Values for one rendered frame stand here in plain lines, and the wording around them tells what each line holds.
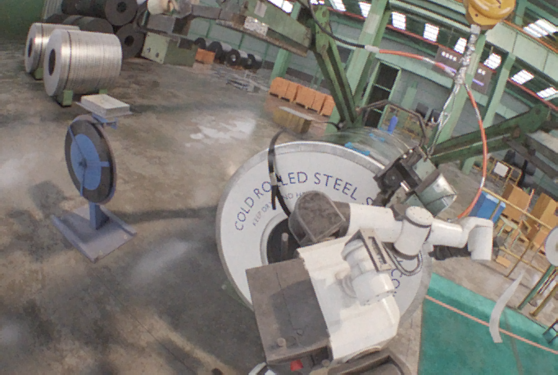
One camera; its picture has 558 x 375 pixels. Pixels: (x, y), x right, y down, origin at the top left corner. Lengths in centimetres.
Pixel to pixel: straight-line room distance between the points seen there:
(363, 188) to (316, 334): 78
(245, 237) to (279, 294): 100
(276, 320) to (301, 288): 8
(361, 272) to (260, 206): 99
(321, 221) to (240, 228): 94
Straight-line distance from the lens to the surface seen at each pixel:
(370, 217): 70
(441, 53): 1539
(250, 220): 148
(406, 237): 74
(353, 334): 57
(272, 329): 55
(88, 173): 211
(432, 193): 102
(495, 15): 108
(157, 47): 133
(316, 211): 65
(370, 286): 48
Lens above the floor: 161
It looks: 20 degrees down
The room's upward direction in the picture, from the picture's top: 19 degrees clockwise
